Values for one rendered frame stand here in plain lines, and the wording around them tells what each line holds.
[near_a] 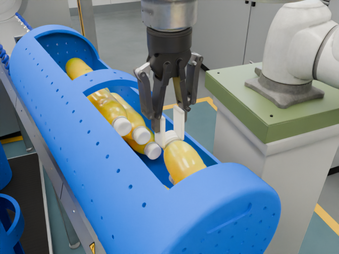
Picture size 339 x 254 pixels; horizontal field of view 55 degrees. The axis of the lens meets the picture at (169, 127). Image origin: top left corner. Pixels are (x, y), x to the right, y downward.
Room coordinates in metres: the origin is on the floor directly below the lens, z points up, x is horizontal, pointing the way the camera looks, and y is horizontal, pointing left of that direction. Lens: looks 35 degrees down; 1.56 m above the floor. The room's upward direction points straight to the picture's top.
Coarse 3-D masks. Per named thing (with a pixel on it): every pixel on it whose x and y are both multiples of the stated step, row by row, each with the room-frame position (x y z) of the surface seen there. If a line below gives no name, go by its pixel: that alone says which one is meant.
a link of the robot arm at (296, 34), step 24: (312, 0) 0.93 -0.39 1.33; (288, 24) 0.87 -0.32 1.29; (312, 24) 0.85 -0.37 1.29; (336, 24) 0.86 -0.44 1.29; (264, 48) 0.94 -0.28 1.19; (288, 48) 0.86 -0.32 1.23; (312, 48) 0.81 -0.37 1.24; (264, 72) 0.91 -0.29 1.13; (288, 72) 0.85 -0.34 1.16; (312, 72) 0.81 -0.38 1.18
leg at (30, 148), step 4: (12, 104) 1.91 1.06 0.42; (16, 112) 1.90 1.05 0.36; (16, 116) 1.90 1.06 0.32; (20, 120) 1.91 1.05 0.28; (20, 124) 1.90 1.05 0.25; (20, 128) 1.90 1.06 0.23; (24, 128) 1.91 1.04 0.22; (24, 132) 1.91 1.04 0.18; (24, 136) 1.91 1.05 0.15; (28, 136) 1.92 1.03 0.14; (24, 140) 1.90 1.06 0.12; (28, 140) 1.92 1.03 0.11; (28, 144) 1.91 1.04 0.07; (28, 148) 1.91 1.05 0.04; (32, 148) 1.94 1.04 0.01
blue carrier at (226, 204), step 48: (48, 48) 1.03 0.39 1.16; (48, 96) 0.66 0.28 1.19; (48, 144) 0.60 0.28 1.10; (96, 144) 0.46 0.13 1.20; (192, 144) 0.59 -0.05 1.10; (96, 192) 0.39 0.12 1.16; (144, 192) 0.34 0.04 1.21; (192, 192) 0.32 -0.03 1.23; (240, 192) 0.32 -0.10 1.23; (144, 240) 0.28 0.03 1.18; (192, 240) 0.27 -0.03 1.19; (240, 240) 0.33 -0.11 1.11
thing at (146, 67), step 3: (147, 63) 0.51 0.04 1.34; (141, 66) 0.51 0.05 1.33; (144, 66) 0.51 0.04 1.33; (147, 66) 0.50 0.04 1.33; (138, 69) 0.50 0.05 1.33; (141, 69) 0.50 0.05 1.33; (144, 69) 0.50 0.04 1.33; (147, 69) 0.50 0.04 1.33; (150, 69) 0.51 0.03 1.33; (135, 72) 0.50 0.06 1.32; (147, 72) 0.50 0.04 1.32; (147, 75) 0.50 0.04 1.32; (138, 78) 0.50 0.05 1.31
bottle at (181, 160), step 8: (168, 144) 0.51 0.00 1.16; (176, 144) 0.50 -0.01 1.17; (184, 144) 0.50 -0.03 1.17; (168, 152) 0.49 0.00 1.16; (176, 152) 0.48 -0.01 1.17; (184, 152) 0.48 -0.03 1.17; (192, 152) 0.48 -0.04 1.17; (168, 160) 0.48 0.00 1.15; (176, 160) 0.47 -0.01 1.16; (184, 160) 0.46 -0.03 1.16; (192, 160) 0.46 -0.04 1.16; (200, 160) 0.47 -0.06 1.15; (168, 168) 0.47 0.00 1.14; (176, 168) 0.46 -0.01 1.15; (184, 168) 0.45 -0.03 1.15; (192, 168) 0.45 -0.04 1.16; (200, 168) 0.45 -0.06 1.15; (176, 176) 0.45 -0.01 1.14; (184, 176) 0.44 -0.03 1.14
